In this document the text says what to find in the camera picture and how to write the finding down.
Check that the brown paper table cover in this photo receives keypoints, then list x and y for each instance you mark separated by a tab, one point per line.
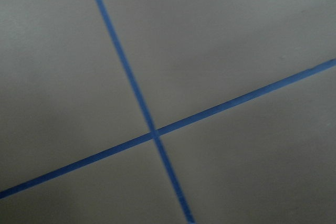
65	96

